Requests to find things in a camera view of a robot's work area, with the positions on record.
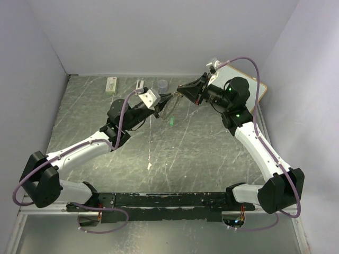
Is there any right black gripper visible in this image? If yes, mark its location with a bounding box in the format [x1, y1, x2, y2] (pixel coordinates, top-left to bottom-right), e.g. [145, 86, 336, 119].
[177, 72, 232, 110]

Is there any green tagged key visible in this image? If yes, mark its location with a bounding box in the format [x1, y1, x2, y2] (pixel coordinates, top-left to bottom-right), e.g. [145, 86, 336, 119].
[169, 117, 175, 126]

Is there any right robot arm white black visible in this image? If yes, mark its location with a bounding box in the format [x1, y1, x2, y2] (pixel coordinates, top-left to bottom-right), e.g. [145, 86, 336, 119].
[177, 74, 305, 214]

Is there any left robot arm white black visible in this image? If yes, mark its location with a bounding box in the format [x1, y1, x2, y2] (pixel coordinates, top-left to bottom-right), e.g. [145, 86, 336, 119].
[12, 90, 174, 211]

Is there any clear cup of paperclips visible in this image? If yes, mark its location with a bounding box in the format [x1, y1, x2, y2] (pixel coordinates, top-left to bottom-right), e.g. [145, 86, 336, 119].
[157, 79, 168, 94]

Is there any white stapler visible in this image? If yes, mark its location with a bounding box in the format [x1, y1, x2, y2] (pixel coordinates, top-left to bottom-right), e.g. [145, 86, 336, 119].
[136, 79, 145, 94]

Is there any green white staples box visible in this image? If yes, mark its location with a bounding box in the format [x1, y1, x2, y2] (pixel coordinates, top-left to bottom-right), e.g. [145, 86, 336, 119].
[105, 77, 117, 95]

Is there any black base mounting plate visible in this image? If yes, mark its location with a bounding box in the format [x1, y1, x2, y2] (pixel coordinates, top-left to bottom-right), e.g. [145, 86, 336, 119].
[66, 192, 255, 222]

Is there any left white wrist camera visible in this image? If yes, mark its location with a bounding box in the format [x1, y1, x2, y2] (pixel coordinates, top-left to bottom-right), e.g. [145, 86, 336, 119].
[138, 89, 161, 110]

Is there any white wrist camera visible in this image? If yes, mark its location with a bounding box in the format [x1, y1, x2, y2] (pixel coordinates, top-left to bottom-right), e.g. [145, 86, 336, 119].
[206, 57, 221, 85]
[138, 89, 161, 110]

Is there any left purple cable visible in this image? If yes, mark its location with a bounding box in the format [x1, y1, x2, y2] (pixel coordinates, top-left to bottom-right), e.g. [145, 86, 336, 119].
[12, 88, 130, 234]

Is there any purple cable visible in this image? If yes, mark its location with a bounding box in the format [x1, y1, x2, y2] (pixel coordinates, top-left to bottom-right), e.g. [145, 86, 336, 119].
[217, 56, 302, 231]
[12, 88, 130, 234]

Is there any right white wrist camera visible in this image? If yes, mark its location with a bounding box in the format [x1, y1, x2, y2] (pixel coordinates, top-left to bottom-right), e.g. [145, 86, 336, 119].
[206, 57, 221, 85]

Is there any small whiteboard yellow frame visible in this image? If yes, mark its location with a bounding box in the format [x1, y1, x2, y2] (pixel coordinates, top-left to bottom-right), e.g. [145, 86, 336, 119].
[217, 65, 267, 106]

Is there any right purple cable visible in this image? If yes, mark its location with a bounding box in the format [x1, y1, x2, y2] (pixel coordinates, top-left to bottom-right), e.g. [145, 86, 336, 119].
[217, 56, 302, 231]

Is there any aluminium rail frame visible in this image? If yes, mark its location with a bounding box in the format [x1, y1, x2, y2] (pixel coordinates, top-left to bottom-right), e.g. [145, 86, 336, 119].
[5, 105, 310, 254]

